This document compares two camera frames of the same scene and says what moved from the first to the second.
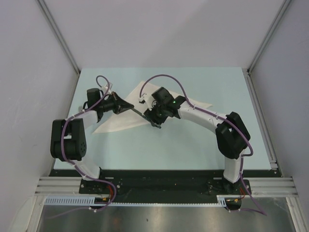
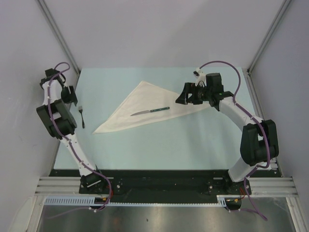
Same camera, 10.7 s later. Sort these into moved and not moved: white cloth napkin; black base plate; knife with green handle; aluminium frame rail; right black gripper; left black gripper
Moved: knife with green handle; left black gripper; right black gripper
Not moved: white cloth napkin; black base plate; aluminium frame rail
